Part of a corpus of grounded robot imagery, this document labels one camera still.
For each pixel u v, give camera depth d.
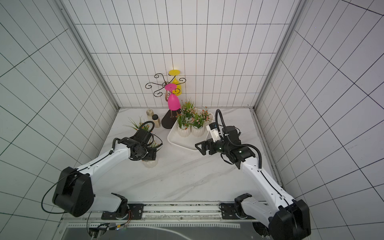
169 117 1.11
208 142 0.66
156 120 1.03
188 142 0.98
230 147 0.58
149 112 1.03
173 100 0.93
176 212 0.74
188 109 1.01
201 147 0.67
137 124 0.90
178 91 0.85
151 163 0.84
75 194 0.41
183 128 1.00
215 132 0.68
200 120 0.93
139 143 0.64
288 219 0.37
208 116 0.97
